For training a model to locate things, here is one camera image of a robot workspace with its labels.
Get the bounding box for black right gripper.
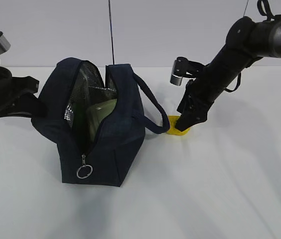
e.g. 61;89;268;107
175;77;214;131

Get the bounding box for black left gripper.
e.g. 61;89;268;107
0;67;47;118

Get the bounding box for glass container with green lid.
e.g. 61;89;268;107
86;99;117;142

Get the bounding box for navy blue fabric lunch bag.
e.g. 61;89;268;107
31;57;170;187

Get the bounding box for green cucumber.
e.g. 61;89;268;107
73;103;87;151

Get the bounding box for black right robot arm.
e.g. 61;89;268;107
170;17;281;131

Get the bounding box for yellow lemon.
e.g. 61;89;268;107
166;116;190;136

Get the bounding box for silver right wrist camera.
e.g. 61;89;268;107
170;57;204;86

